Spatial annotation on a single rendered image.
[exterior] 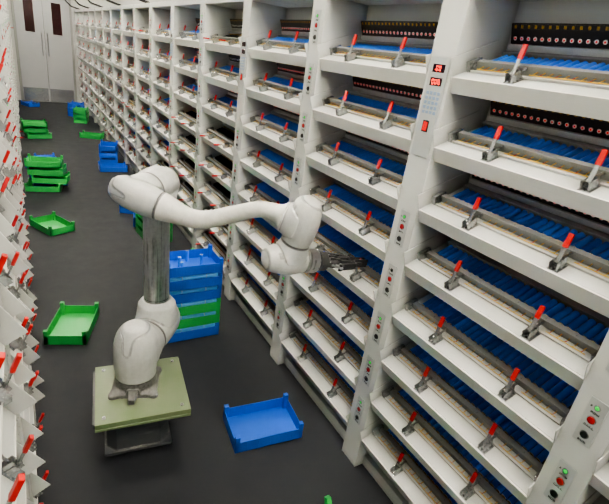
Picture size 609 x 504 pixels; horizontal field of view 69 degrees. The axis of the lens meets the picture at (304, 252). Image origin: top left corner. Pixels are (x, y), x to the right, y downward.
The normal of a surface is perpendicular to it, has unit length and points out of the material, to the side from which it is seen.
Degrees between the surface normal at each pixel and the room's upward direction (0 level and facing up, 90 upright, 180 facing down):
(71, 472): 0
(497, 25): 90
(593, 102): 111
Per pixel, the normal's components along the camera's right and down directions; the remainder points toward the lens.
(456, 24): -0.86, 0.10
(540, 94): -0.85, 0.41
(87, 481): 0.13, -0.91
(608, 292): -0.18, -0.81
